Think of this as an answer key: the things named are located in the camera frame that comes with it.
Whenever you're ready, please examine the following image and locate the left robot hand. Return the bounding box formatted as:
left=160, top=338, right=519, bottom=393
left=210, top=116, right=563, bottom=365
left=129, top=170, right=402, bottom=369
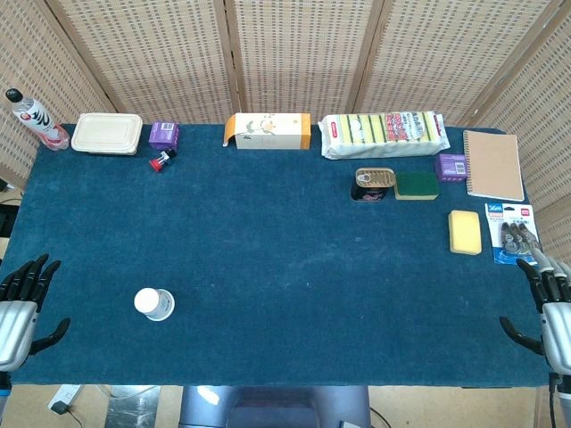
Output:
left=0, top=253, right=71, bottom=374

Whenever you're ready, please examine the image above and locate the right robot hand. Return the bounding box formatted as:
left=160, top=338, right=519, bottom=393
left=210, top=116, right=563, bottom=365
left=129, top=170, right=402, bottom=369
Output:
left=498, top=249, right=571, bottom=375

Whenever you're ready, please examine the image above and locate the white paper cup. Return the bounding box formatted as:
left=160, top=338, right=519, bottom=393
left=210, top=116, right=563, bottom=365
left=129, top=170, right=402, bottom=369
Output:
left=133, top=287, right=176, bottom=321
left=145, top=307, right=176, bottom=323

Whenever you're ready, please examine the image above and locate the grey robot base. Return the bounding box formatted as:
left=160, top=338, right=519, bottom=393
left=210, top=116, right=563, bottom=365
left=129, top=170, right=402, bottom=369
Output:
left=179, top=385, right=372, bottom=428

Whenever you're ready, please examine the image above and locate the white power strip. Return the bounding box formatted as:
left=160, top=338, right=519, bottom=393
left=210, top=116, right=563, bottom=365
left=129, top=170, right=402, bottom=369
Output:
left=47, top=384, right=85, bottom=414

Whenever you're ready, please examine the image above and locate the blue blister pack of tapes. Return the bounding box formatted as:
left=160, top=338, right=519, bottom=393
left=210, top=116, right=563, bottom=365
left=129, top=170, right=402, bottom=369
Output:
left=484, top=202, right=543, bottom=266

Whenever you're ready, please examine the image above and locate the shiny metal floor plate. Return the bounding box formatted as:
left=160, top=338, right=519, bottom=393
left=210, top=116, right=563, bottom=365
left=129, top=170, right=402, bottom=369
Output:
left=103, top=385, right=161, bottom=428

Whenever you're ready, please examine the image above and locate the brown spiral notebook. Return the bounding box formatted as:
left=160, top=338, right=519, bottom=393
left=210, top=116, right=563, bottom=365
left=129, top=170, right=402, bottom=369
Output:
left=461, top=128, right=525, bottom=202

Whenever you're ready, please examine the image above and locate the purple small box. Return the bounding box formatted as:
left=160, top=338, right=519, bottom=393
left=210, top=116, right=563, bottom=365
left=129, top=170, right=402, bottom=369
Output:
left=147, top=121, right=180, bottom=152
left=434, top=152, right=468, bottom=184

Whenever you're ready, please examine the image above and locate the woven folding screen panel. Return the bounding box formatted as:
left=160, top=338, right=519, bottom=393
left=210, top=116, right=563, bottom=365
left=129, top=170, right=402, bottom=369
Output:
left=44, top=0, right=240, bottom=126
left=463, top=0, right=571, bottom=268
left=222, top=0, right=387, bottom=127
left=356, top=0, right=552, bottom=128
left=0, top=0, right=118, bottom=191

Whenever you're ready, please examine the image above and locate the clear water bottle black cap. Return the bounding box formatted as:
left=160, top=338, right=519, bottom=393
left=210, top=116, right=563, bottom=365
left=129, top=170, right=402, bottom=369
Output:
left=4, top=87, right=71, bottom=152

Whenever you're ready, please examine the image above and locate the green yellow scouring sponge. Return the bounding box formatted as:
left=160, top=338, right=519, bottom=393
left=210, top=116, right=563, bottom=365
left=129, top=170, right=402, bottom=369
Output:
left=393, top=171, right=440, bottom=202

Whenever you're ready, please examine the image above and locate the beige lidded food container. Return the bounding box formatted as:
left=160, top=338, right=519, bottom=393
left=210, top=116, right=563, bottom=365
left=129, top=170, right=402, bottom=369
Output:
left=70, top=112, right=145, bottom=156

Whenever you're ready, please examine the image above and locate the small red black bottle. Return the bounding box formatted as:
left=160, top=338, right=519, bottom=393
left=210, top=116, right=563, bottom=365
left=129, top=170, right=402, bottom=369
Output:
left=149, top=149, right=178, bottom=173

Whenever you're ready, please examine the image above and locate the black tin can gold lid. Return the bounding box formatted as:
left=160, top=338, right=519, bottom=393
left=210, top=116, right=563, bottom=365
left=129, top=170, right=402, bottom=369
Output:
left=350, top=167, right=397, bottom=202

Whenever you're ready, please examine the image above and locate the pack of yellow green sponges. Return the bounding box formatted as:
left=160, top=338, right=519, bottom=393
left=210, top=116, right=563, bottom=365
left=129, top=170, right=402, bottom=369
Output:
left=319, top=110, right=451, bottom=161

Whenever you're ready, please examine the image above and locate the blue table cloth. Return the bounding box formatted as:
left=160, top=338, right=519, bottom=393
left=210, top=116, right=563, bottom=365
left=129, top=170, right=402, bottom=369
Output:
left=0, top=122, right=554, bottom=388

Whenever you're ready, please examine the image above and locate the white orange carton box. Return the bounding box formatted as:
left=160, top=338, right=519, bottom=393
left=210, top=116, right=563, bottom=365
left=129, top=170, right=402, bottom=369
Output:
left=221, top=111, right=312, bottom=152

